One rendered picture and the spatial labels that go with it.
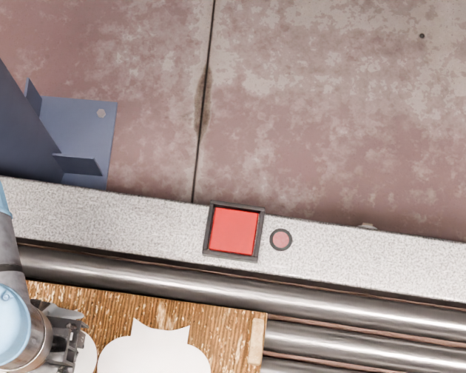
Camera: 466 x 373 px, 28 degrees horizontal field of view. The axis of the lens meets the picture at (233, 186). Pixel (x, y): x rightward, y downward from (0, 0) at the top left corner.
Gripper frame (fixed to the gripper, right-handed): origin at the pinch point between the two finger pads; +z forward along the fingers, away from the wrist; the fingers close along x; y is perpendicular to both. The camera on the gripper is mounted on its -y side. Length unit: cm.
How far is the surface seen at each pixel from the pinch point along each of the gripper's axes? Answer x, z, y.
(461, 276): 18, 3, 54
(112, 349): 1.8, -0.2, 9.0
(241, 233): 19.7, 1.4, 23.4
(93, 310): 6.5, 0.6, 5.6
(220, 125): 67, 94, 10
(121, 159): 55, 94, -12
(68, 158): 49, 81, -22
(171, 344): 3.5, -0.2, 16.5
